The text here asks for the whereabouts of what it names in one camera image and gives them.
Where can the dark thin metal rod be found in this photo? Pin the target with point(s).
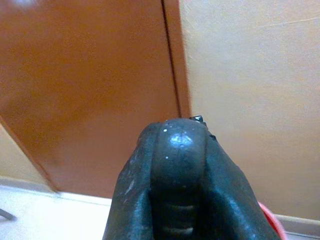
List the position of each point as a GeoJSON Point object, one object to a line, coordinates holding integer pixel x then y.
{"type": "Point", "coordinates": [7, 215]}

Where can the brown wooden door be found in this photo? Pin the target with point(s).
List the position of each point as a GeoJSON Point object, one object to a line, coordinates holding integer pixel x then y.
{"type": "Point", "coordinates": [95, 95]}

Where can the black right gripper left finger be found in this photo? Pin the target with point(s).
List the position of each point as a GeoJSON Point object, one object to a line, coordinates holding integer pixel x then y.
{"type": "Point", "coordinates": [130, 190]}

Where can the red plastic broom part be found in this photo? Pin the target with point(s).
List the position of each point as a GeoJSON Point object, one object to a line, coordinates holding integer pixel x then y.
{"type": "Point", "coordinates": [271, 220]}

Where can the brown wooden door frame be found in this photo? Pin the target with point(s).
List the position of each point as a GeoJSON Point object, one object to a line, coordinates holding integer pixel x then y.
{"type": "Point", "coordinates": [178, 62]}

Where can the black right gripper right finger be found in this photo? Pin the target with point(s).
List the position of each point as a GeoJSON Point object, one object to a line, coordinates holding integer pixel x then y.
{"type": "Point", "coordinates": [230, 200]}

